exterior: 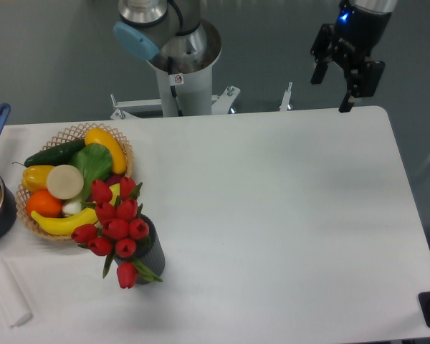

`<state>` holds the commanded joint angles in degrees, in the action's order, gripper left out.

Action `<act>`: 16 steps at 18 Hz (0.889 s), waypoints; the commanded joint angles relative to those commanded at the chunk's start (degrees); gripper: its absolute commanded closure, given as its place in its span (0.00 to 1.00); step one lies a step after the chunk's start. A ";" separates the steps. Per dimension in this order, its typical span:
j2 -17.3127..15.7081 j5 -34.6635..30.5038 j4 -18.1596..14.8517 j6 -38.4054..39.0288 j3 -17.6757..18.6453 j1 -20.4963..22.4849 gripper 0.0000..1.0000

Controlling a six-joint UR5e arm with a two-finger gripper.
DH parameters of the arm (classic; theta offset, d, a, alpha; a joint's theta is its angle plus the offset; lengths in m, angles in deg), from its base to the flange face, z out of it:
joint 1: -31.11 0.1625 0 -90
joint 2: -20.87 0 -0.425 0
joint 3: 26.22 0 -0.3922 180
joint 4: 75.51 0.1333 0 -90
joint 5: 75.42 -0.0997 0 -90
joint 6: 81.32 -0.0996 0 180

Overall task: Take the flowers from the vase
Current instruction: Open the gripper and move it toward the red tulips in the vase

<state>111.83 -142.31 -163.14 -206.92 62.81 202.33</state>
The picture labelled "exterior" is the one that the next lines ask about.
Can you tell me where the orange fruit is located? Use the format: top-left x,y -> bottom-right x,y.
26,190 -> 62,217

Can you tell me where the yellow banana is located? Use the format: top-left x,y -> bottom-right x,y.
30,182 -> 122,237

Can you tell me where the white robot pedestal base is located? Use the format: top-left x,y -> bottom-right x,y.
109,53 -> 295,121

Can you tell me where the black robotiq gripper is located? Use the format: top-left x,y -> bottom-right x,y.
310,0 -> 397,113

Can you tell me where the woven wicker basket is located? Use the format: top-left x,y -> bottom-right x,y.
16,123 -> 134,241

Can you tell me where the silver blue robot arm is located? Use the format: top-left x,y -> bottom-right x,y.
113,1 -> 397,117

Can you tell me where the green cucumber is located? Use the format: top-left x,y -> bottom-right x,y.
13,139 -> 85,168

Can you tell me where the red tulip bouquet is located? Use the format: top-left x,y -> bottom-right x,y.
71,177 -> 149,289

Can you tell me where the yellow squash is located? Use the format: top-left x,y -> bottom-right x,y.
85,127 -> 128,174

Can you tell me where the green leafy bok choy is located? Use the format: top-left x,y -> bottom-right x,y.
62,143 -> 113,216

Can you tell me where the white folded cloth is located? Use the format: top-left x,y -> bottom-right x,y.
0,258 -> 33,328

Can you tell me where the dark grey ribbed vase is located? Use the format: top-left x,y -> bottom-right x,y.
114,214 -> 166,285

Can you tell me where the purple eggplant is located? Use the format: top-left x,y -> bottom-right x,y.
87,175 -> 122,202

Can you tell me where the yellow bell pepper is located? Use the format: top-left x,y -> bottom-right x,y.
21,165 -> 54,193

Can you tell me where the beige round disc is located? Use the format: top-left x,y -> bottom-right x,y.
46,165 -> 84,200

